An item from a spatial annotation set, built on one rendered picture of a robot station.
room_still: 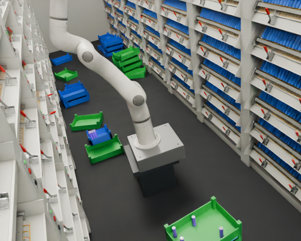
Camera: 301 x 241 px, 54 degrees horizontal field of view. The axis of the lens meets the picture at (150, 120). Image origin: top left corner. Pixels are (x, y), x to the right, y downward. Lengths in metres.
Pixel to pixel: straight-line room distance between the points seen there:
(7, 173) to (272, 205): 1.66
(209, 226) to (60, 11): 1.29
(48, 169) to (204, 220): 0.79
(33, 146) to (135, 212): 1.08
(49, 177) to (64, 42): 0.71
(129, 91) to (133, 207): 0.83
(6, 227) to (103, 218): 1.53
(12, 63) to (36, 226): 0.78
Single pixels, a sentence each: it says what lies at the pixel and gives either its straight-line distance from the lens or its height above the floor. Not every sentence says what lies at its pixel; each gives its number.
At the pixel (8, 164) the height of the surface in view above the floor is 1.16.
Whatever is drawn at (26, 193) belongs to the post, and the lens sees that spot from 0.87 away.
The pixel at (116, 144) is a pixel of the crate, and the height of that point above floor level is 0.00.
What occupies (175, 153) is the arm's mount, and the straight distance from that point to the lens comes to 1.92.
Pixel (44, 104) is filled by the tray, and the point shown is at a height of 0.76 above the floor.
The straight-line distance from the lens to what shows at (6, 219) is 0.65.
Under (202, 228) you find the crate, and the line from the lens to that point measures 1.54.
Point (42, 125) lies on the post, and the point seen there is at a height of 0.86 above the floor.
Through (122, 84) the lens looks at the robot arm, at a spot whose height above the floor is 0.85.
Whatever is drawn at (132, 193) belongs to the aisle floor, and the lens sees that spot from 2.21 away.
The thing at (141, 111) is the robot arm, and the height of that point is 0.63.
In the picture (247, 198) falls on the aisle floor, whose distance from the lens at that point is 2.10.
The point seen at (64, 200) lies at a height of 0.56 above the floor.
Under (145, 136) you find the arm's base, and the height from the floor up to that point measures 0.45.
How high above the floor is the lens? 1.56
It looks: 32 degrees down
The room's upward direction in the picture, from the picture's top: 11 degrees counter-clockwise
